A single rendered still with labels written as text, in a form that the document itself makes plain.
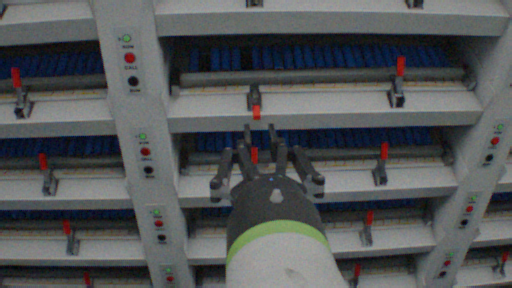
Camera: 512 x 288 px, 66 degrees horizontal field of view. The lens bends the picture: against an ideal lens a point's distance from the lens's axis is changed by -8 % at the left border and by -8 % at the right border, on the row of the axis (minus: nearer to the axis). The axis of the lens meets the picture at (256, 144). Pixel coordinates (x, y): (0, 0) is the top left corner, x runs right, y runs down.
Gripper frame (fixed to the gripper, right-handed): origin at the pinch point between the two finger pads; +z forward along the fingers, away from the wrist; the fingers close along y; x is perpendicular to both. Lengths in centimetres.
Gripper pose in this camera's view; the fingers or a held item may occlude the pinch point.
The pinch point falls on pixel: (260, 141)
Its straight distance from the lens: 59.8
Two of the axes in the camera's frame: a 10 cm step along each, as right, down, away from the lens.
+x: -0.1, -9.1, -4.1
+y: 10.0, -0.3, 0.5
